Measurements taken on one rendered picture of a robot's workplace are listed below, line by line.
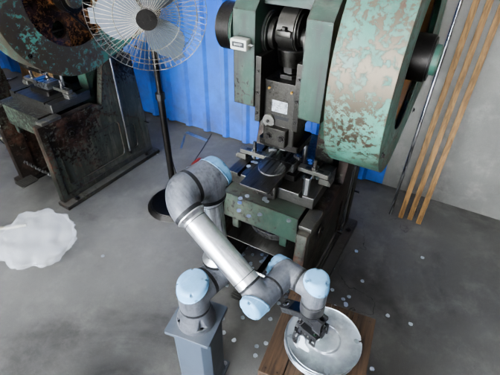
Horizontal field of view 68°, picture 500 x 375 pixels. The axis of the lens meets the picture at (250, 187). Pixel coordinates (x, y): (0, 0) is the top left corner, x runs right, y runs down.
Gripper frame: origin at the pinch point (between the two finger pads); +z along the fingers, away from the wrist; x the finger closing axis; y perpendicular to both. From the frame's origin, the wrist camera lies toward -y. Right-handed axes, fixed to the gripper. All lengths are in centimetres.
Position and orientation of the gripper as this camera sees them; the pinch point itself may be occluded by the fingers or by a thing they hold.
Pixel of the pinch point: (300, 340)
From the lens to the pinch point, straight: 139.0
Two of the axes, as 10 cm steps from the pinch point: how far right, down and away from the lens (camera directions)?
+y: 7.1, 4.3, -5.6
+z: -0.1, 8.0, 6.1
